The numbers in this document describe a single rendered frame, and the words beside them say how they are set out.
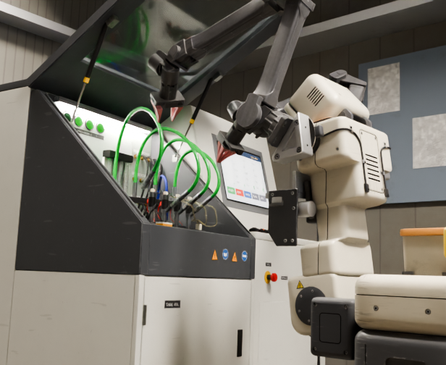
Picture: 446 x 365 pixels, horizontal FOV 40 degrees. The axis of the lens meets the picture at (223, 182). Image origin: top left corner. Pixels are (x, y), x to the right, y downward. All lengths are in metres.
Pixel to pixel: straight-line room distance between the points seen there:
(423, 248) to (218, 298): 0.93
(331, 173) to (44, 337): 1.10
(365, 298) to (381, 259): 2.34
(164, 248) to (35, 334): 0.55
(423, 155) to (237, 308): 1.73
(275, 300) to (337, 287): 0.98
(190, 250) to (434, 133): 1.98
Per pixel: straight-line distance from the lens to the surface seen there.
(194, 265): 2.14
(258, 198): 3.06
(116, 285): 1.98
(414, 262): 1.58
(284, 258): 2.71
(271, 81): 1.75
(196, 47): 1.98
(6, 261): 2.38
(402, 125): 3.81
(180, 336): 2.10
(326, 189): 1.75
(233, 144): 2.15
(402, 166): 3.76
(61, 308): 2.15
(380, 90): 3.93
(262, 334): 2.56
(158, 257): 1.99
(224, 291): 2.31
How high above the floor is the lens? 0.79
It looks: 9 degrees up
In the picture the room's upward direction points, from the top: 2 degrees clockwise
